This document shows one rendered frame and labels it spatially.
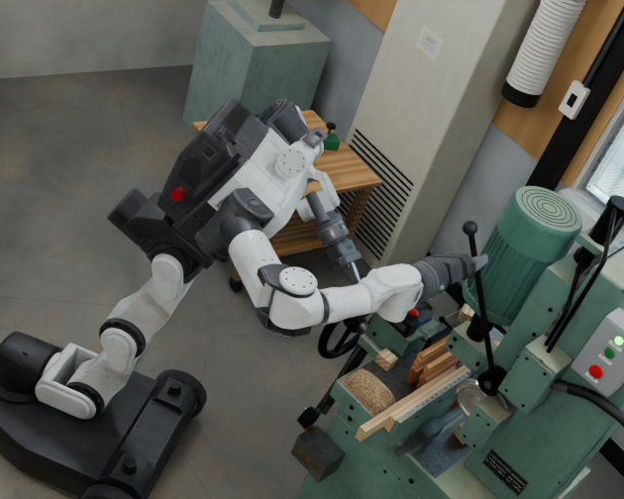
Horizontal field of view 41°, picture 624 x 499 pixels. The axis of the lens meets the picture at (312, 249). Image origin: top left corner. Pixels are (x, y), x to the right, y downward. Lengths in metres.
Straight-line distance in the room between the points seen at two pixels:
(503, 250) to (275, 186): 0.55
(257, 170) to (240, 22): 2.29
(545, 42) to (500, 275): 1.52
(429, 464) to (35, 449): 1.25
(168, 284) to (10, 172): 1.93
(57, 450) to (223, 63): 2.19
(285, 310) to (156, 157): 2.73
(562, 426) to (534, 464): 0.15
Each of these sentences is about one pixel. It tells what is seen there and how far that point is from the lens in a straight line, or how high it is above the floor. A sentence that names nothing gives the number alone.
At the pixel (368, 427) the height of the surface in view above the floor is 0.94.
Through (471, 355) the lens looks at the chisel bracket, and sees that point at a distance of 2.22.
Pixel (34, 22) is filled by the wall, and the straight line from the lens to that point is 4.64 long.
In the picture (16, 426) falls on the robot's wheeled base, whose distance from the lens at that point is 2.85.
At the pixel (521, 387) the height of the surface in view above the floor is 1.21.
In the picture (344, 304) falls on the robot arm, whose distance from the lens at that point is 1.70.
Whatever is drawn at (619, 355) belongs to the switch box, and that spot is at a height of 1.42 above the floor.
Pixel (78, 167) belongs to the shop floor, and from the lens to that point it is 4.16.
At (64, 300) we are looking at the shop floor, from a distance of 3.47.
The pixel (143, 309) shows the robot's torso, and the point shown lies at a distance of 2.41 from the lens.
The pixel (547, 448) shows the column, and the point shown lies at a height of 1.05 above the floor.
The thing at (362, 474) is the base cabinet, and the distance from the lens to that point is 2.41.
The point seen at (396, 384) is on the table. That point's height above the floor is 0.90.
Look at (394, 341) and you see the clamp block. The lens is 2.32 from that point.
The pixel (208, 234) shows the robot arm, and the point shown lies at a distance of 1.86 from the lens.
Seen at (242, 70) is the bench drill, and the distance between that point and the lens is 4.11.
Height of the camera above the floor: 2.45
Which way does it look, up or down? 38 degrees down
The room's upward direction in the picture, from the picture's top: 20 degrees clockwise
